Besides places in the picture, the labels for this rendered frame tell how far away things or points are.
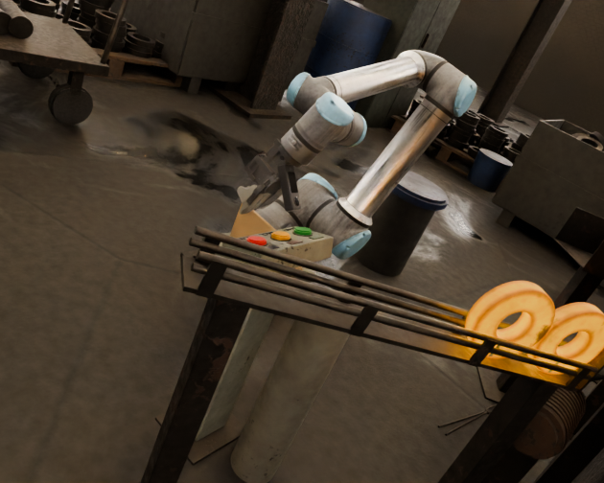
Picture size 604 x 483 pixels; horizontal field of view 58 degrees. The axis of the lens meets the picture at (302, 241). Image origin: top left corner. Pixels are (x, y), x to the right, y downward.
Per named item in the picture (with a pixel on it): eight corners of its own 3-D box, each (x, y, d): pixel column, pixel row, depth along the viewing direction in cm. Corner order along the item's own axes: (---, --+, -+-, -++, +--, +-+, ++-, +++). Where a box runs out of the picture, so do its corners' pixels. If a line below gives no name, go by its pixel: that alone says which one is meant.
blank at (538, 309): (573, 304, 94) (562, 292, 97) (510, 281, 88) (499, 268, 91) (518, 367, 101) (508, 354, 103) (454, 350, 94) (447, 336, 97)
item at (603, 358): (579, 393, 106) (617, 353, 102) (577, 392, 106) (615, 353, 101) (557, 365, 112) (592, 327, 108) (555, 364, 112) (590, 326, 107)
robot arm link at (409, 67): (426, 38, 184) (289, 68, 140) (453, 58, 180) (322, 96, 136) (409, 68, 192) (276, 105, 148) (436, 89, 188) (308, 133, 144)
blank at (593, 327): (629, 324, 101) (616, 311, 103) (573, 304, 94) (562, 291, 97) (573, 381, 107) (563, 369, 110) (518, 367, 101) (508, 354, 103)
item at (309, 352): (284, 471, 141) (367, 318, 118) (251, 494, 132) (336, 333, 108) (253, 437, 146) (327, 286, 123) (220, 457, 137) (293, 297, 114)
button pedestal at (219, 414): (253, 428, 149) (342, 243, 121) (184, 471, 130) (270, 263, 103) (217, 389, 156) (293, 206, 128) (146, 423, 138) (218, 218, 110)
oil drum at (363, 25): (364, 122, 497) (408, 24, 458) (327, 121, 452) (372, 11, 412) (318, 94, 525) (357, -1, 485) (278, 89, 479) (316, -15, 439)
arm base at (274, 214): (247, 204, 195) (267, 186, 197) (259, 227, 212) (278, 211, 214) (282, 238, 188) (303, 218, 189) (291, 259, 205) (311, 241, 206)
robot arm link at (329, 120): (362, 121, 131) (346, 113, 122) (326, 156, 136) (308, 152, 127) (339, 93, 134) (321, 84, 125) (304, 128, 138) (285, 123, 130)
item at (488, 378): (518, 373, 225) (627, 228, 193) (535, 419, 202) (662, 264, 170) (473, 355, 224) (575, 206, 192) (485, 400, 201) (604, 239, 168)
